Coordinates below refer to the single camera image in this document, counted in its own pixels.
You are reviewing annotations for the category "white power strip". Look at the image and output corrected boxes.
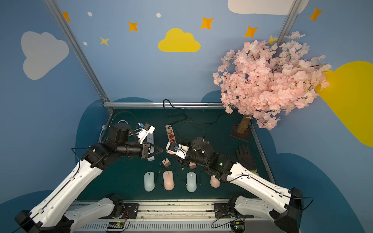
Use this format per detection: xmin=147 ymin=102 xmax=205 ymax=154
xmin=146 ymin=132 xmax=155 ymax=162

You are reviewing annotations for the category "pink USB charger plug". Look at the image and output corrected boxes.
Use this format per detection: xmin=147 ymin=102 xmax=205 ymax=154
xmin=189 ymin=162 xmax=197 ymax=170

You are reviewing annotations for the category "black USB charging cable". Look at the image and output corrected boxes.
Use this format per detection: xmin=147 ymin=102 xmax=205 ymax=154
xmin=174 ymin=166 xmax=187 ymax=184

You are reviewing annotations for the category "light green wireless mouse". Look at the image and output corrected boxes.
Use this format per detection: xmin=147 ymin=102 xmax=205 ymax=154
xmin=144 ymin=171 xmax=155 ymax=192

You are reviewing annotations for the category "pink wireless mouse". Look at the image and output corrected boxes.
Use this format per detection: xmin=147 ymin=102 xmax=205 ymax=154
xmin=163 ymin=170 xmax=175 ymax=191
xmin=210 ymin=176 xmax=220 ymax=188

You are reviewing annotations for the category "light blue wireless mouse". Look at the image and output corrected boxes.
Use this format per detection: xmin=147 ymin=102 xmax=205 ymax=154
xmin=186 ymin=172 xmax=197 ymax=193

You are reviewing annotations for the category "pink wireless mouse front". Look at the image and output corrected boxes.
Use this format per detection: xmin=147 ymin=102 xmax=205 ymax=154
xmin=163 ymin=170 xmax=175 ymax=191

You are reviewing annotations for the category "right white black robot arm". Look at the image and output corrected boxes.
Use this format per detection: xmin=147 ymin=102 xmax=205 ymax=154
xmin=166 ymin=137 xmax=305 ymax=233

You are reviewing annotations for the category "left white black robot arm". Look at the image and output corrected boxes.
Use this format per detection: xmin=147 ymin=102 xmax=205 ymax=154
xmin=15 ymin=142 xmax=163 ymax=233

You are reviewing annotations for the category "beige wooden power strip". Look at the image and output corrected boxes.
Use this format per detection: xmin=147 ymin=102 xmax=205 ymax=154
xmin=165 ymin=124 xmax=176 ymax=143

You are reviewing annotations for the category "black green work glove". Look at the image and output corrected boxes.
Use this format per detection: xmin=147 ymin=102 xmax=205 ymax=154
xmin=236 ymin=145 xmax=257 ymax=174

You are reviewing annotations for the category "green circuit board left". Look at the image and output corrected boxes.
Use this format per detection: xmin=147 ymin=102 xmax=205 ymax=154
xmin=106 ymin=221 xmax=125 ymax=233

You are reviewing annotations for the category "green circuit board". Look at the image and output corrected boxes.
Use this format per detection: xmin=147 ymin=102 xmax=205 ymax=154
xmin=106 ymin=221 xmax=125 ymax=233
xmin=230 ymin=221 xmax=245 ymax=233

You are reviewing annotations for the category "green circuit board right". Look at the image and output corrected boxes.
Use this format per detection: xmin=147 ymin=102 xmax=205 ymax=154
xmin=230 ymin=221 xmax=245 ymax=233

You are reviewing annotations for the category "pink cherry blossom tree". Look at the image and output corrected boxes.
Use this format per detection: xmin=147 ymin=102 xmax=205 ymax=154
xmin=212 ymin=32 xmax=331 ymax=137

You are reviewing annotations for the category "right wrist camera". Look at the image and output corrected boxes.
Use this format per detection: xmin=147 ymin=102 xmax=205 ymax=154
xmin=166 ymin=142 xmax=189 ymax=159

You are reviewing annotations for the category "white power cable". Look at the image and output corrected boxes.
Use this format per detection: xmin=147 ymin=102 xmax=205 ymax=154
xmin=99 ymin=119 xmax=129 ymax=140

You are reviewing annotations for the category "black power cable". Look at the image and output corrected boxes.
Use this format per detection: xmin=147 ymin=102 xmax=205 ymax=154
xmin=162 ymin=98 xmax=242 ymax=128

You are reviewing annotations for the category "aluminium back frame bar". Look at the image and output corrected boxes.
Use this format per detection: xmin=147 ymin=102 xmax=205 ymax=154
xmin=104 ymin=101 xmax=223 ymax=109

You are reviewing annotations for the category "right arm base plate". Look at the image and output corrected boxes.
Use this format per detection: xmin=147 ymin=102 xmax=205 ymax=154
xmin=213 ymin=203 xmax=254 ymax=219

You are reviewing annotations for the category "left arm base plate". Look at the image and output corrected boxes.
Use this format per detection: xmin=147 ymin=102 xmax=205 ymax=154
xmin=111 ymin=203 xmax=139 ymax=219

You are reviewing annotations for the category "aluminium front rail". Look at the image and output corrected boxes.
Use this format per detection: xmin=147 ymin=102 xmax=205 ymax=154
xmin=68 ymin=197 xmax=274 ymax=233

